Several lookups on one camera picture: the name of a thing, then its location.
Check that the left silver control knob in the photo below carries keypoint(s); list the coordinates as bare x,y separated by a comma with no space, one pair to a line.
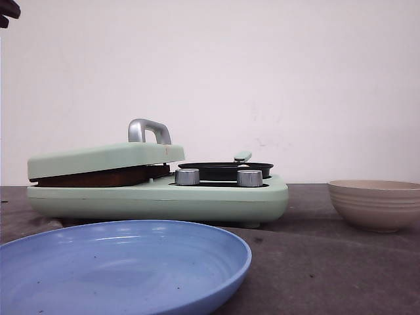
187,177

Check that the mint green breakfast maker base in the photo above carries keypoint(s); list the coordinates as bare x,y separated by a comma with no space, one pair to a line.
162,199

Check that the breakfast maker hinged lid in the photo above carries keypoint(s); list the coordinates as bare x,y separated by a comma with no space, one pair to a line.
149,143

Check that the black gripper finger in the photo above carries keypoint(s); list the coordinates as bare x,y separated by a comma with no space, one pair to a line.
8,9

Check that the right silver control knob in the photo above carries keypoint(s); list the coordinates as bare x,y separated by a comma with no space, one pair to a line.
249,178

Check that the blue plastic plate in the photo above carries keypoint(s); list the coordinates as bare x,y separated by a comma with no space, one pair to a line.
123,267

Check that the beige ribbed ceramic bowl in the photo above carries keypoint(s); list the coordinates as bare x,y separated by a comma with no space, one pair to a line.
376,205

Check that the black round frying pan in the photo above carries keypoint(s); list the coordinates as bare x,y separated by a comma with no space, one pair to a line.
227,170

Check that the silver control knob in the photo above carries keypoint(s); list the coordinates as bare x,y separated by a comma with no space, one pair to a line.
249,178
187,177

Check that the white bread slice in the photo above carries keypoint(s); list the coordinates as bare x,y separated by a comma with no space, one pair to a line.
126,176

